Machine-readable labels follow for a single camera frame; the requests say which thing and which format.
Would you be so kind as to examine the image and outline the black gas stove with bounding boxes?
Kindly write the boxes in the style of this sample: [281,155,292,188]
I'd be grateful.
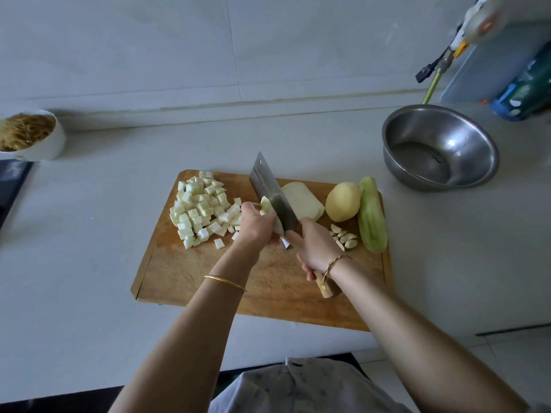
[0,159,34,229]

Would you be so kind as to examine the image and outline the white patterned garment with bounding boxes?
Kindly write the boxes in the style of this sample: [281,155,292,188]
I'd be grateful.
[208,357,410,413]

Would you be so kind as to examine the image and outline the deep stainless steel bowl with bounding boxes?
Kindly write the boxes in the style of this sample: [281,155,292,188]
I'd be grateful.
[381,104,500,192]

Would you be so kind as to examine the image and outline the person's right forearm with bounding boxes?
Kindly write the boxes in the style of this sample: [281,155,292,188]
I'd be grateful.
[325,260,530,413]

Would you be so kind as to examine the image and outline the white bowl of noodles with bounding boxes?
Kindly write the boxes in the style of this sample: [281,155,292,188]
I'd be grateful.
[0,110,67,162]

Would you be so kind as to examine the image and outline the light blue plastic board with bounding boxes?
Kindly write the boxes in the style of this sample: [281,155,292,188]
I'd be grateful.
[439,21,551,104]

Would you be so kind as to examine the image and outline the braided cord bracelet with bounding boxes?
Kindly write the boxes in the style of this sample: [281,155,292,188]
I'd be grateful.
[322,254,352,285]

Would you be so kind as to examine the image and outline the wall tap with hose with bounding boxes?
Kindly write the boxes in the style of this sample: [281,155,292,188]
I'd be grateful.
[416,49,455,84]

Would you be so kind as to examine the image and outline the pale green cabbage vegetable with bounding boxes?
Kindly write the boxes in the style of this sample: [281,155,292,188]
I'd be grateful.
[169,171,245,250]

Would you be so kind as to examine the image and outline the dark green trousers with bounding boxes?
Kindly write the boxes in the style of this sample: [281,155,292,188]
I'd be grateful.
[211,352,367,401]

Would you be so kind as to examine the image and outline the gold bangle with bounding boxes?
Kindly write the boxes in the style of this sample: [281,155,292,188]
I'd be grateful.
[203,274,248,295]

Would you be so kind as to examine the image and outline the person's left forearm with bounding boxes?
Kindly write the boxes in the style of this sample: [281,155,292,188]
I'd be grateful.
[107,254,251,413]

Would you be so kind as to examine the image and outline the peeled yellow potato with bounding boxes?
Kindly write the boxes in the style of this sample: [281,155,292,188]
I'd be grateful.
[325,181,363,224]

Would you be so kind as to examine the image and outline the dark green bottle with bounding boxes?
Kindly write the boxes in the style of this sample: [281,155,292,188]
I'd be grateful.
[491,68,551,122]

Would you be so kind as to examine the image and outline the peeled green cucumber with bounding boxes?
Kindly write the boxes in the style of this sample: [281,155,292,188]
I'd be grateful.
[358,175,389,255]

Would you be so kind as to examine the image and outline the wooden cutting board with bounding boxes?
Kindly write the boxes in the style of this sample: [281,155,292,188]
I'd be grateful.
[131,169,394,332]

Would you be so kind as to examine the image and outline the person's left hand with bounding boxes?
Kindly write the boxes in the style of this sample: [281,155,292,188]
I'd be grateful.
[229,201,278,256]

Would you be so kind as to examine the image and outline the person's right hand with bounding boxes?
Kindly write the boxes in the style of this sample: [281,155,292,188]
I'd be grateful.
[286,217,347,283]

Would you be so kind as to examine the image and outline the pile of garlic cloves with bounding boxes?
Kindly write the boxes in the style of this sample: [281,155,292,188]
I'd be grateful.
[329,223,360,252]

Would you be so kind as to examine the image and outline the pile of white diced vegetable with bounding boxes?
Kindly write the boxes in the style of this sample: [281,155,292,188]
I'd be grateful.
[260,181,327,237]

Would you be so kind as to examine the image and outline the cleaver with wooden handle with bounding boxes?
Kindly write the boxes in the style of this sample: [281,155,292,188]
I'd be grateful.
[250,151,342,299]

